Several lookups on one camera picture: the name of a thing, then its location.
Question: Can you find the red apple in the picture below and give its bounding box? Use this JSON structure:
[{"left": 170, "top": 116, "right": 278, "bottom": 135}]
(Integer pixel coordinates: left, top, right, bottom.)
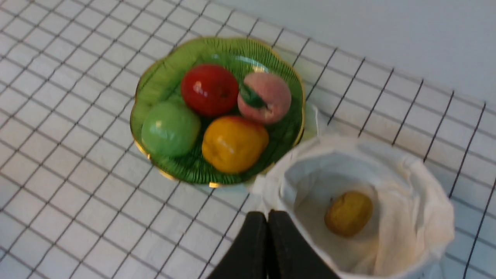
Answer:
[{"left": 181, "top": 64, "right": 239, "bottom": 118}]

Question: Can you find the green leaf-pattern glass plate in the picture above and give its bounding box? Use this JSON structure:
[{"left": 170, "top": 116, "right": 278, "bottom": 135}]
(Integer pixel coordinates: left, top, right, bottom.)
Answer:
[{"left": 130, "top": 36, "right": 305, "bottom": 185}]

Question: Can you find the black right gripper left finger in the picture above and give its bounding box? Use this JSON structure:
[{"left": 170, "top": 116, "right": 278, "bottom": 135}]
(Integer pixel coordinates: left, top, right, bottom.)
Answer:
[{"left": 208, "top": 212, "right": 267, "bottom": 279}]

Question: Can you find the orange fruit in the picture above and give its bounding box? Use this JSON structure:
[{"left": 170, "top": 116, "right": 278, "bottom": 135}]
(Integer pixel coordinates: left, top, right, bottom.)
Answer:
[{"left": 201, "top": 116, "right": 269, "bottom": 174}]

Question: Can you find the yellow-brown pear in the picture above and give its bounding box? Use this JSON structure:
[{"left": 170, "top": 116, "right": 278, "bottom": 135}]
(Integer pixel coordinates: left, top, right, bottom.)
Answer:
[{"left": 324, "top": 191, "right": 374, "bottom": 238}]

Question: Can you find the white cloth bag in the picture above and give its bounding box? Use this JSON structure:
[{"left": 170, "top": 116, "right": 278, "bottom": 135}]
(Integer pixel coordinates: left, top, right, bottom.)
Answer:
[{"left": 250, "top": 107, "right": 454, "bottom": 279}]

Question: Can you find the green apple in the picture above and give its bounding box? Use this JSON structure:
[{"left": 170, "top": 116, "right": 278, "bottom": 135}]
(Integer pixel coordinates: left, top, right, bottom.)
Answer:
[{"left": 141, "top": 101, "right": 201, "bottom": 157}]

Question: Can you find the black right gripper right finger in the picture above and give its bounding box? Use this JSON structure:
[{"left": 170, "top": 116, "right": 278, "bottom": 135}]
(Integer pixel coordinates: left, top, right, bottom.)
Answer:
[{"left": 267, "top": 210, "right": 339, "bottom": 279}]

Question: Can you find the pink peach with leaf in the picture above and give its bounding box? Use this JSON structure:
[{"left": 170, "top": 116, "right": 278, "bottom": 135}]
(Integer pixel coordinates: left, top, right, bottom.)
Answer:
[{"left": 238, "top": 72, "right": 292, "bottom": 125}]

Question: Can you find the white black-grid tablecloth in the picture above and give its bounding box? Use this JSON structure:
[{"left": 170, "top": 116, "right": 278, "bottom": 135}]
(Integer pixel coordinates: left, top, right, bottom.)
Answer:
[{"left": 0, "top": 0, "right": 496, "bottom": 279}]

